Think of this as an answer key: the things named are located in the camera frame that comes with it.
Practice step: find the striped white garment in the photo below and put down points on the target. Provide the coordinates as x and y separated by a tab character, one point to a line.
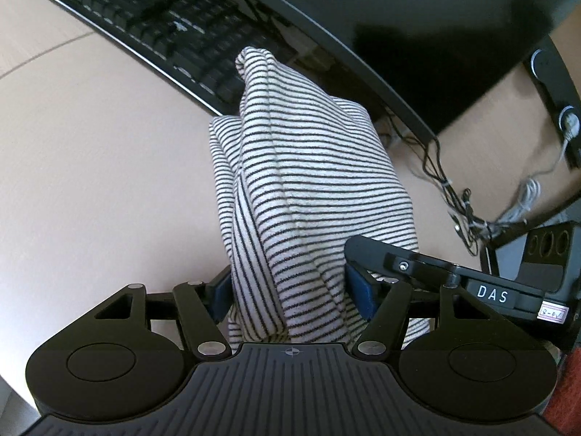
313	181

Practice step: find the large black curved monitor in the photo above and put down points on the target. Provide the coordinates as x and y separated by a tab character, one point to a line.
408	22

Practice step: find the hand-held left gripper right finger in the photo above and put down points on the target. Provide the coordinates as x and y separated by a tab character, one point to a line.
361	290

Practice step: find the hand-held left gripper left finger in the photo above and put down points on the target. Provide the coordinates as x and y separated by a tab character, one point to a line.
222	295

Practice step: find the black keyboard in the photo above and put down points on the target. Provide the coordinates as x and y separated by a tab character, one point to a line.
150	18

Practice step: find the white plug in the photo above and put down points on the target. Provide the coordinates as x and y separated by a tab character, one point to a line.
570	122

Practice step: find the black power strip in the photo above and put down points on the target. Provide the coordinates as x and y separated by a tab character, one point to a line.
556	86

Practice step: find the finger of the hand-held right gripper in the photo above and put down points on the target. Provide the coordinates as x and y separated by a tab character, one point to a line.
386	254

